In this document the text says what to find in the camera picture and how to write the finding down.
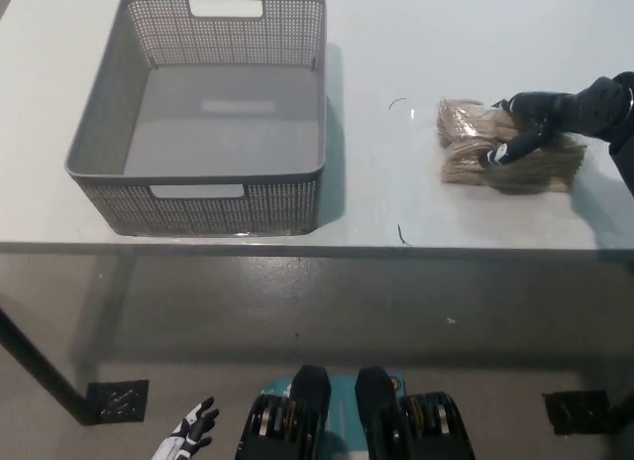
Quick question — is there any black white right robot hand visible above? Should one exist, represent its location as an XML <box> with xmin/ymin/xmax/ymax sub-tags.
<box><xmin>477</xmin><ymin>70</ymin><xmax>634</xmax><ymax>169</ymax></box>

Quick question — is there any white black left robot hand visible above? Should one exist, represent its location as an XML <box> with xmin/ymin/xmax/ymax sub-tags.
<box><xmin>148</xmin><ymin>397</ymin><xmax>220</xmax><ymax>460</ymax></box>

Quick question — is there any clear bag of wooden forks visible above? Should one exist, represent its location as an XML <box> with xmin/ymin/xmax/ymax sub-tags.
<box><xmin>434</xmin><ymin>96</ymin><xmax>590</xmax><ymax>196</ymax></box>

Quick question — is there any black teal robot torso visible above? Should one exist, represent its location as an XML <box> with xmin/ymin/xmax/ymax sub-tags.
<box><xmin>236</xmin><ymin>364</ymin><xmax>476</xmax><ymax>460</ymax></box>

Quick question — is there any black metal table leg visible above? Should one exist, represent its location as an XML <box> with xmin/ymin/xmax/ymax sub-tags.
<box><xmin>0</xmin><ymin>304</ymin><xmax>103</xmax><ymax>426</ymax></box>

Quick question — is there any grey perforated plastic basket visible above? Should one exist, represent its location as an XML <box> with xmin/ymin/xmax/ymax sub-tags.
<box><xmin>63</xmin><ymin>0</ymin><xmax>328</xmax><ymax>237</ymax></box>

